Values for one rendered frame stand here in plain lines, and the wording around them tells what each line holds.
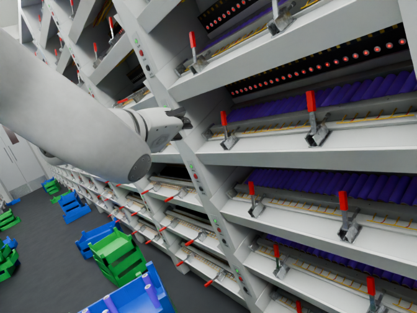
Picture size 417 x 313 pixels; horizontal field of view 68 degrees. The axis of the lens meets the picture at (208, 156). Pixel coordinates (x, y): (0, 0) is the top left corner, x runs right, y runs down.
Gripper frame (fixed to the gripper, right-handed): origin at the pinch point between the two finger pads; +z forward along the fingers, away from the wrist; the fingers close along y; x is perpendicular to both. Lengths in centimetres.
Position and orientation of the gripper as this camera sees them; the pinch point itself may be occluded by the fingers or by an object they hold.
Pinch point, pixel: (179, 128)
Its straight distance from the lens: 71.1
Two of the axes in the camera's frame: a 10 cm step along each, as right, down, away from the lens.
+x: -5.7, -7.9, 2.2
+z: 4.9, -1.1, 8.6
